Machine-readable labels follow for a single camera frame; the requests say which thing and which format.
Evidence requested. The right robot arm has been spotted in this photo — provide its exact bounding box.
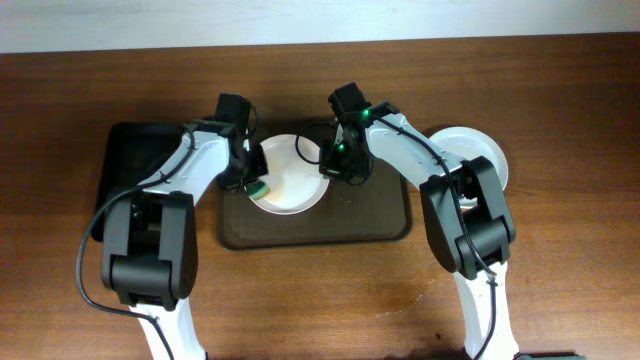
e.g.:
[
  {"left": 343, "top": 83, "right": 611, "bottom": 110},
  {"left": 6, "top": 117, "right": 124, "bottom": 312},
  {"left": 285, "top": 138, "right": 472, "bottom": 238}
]
[{"left": 319, "top": 83, "right": 520, "bottom": 359}]

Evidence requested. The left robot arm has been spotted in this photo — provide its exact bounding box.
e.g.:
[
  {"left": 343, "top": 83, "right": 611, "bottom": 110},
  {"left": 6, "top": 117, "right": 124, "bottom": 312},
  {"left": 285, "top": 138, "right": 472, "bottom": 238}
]
[{"left": 93, "top": 93, "right": 267, "bottom": 359}]

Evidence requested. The small black tray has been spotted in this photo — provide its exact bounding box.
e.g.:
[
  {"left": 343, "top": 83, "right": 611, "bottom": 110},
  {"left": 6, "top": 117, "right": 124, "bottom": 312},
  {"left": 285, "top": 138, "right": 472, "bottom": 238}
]
[{"left": 91, "top": 122, "right": 196, "bottom": 243}]

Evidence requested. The green yellow sponge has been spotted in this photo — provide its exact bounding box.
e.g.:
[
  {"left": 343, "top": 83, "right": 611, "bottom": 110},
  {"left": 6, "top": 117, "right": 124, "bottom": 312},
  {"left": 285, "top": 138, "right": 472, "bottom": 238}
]
[{"left": 246, "top": 180, "right": 271, "bottom": 200}]

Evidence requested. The large brown serving tray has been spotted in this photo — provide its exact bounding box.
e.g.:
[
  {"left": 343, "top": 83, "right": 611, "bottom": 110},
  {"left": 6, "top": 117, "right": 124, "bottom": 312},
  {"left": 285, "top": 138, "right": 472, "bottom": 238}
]
[{"left": 214, "top": 118, "right": 414, "bottom": 251}]

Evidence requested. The white plate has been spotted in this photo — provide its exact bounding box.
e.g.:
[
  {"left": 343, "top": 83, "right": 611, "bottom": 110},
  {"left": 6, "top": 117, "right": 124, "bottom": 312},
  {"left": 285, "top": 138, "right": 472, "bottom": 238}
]
[
  {"left": 251, "top": 134, "right": 330, "bottom": 215},
  {"left": 429, "top": 126, "right": 509, "bottom": 191}
]

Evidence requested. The white plate top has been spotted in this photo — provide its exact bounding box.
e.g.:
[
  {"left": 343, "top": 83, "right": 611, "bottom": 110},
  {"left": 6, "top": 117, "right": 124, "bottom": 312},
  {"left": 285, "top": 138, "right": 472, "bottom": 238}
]
[{"left": 251, "top": 134, "right": 330, "bottom": 215}]

